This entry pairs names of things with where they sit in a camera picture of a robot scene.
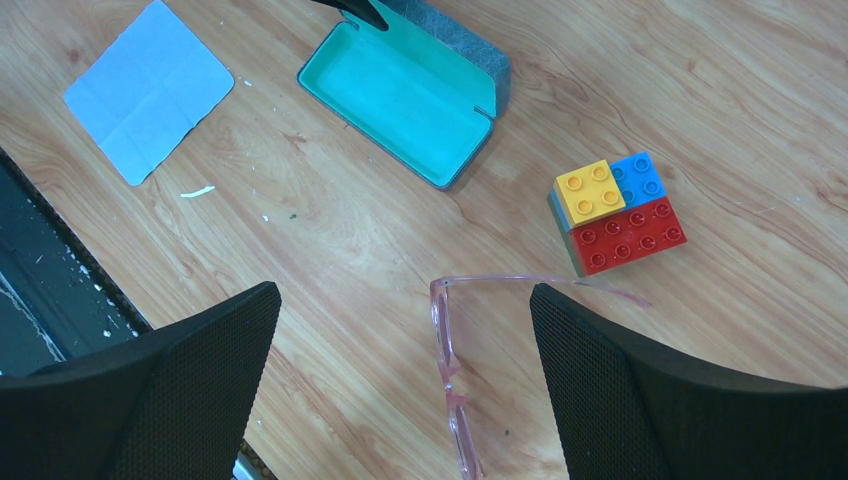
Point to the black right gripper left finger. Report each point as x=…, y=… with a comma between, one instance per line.
x=173, y=403

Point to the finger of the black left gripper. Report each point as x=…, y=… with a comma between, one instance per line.
x=362, y=9

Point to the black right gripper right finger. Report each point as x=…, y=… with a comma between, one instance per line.
x=629, y=407

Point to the grey glasses case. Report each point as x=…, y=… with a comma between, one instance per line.
x=427, y=90

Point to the light blue cleaning cloth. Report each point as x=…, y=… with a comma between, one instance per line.
x=147, y=91

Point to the colourful toy brick block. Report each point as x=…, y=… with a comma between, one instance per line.
x=613, y=214

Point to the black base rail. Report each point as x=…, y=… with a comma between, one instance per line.
x=57, y=303

